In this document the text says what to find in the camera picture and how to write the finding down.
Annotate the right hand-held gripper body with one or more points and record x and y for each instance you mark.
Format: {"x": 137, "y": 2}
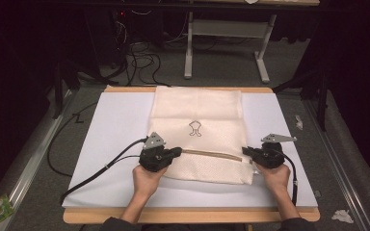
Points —
{"x": 269, "y": 157}

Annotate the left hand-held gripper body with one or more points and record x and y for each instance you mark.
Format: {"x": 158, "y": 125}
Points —
{"x": 154, "y": 159}

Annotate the person's right hand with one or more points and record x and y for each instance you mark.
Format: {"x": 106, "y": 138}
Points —
{"x": 277, "y": 178}

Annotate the person's left hand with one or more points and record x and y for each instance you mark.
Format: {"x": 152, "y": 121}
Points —
{"x": 146, "y": 181}

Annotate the small white scrap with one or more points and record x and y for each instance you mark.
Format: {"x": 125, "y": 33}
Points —
{"x": 299, "y": 122}

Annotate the white board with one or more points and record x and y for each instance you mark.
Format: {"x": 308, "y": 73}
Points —
{"x": 118, "y": 128}

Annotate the person's dark sleeves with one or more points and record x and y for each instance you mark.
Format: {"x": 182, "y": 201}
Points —
{"x": 115, "y": 224}

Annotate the black stand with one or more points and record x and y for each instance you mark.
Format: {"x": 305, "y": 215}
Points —
{"x": 59, "y": 89}
{"x": 321, "y": 96}

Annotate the crumpled white paper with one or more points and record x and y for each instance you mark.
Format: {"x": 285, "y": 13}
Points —
{"x": 342, "y": 216}

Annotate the metal floor rail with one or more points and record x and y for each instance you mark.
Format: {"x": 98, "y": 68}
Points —
{"x": 337, "y": 166}
{"x": 25, "y": 173}

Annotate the white desk frame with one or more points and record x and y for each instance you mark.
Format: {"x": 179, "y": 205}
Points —
{"x": 228, "y": 29}

